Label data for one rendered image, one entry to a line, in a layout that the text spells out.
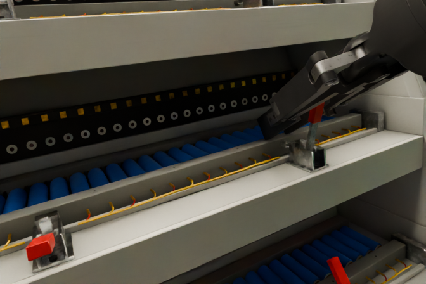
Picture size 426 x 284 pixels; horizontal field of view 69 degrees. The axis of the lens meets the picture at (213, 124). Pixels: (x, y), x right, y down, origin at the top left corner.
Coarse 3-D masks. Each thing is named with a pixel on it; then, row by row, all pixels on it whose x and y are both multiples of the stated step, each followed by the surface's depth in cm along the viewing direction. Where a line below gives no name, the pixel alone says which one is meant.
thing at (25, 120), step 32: (128, 96) 43; (160, 96) 44; (192, 96) 47; (224, 96) 49; (0, 128) 36; (32, 128) 38; (64, 128) 39; (96, 128) 41; (128, 128) 43; (160, 128) 45; (0, 160) 37
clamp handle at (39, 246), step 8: (40, 224) 23; (48, 224) 23; (48, 232) 24; (32, 240) 19; (40, 240) 18; (48, 240) 18; (32, 248) 17; (40, 248) 17; (48, 248) 18; (32, 256) 17; (40, 256) 17
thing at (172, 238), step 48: (384, 96) 45; (96, 144) 41; (144, 144) 44; (384, 144) 40; (240, 192) 31; (288, 192) 32; (336, 192) 35; (96, 240) 26; (144, 240) 25; (192, 240) 27; (240, 240) 30
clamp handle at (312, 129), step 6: (324, 102) 33; (318, 108) 33; (312, 114) 33; (318, 114) 33; (312, 120) 33; (318, 120) 33; (312, 126) 34; (312, 132) 34; (312, 138) 34; (300, 144) 36; (306, 144) 35; (312, 144) 35
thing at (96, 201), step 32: (320, 128) 43; (352, 128) 46; (192, 160) 35; (224, 160) 36; (256, 160) 38; (96, 192) 29; (128, 192) 30; (160, 192) 32; (0, 224) 26; (32, 224) 27; (64, 224) 28
